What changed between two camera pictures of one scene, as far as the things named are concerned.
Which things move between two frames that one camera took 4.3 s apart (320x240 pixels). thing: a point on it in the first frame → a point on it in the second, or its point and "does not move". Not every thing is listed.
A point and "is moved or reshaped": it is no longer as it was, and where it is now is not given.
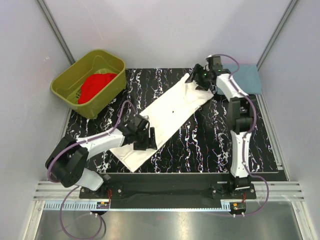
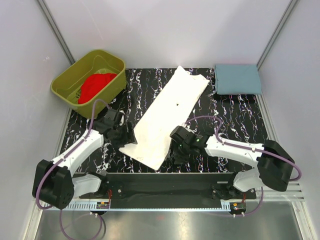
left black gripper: [149, 143] → [129, 137]
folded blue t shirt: [247, 77] does not move
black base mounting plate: [152, 187] does not move
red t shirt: [93, 84] does not move
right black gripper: [198, 70] → [180, 159]
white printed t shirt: [166, 117] is moved or reshaped
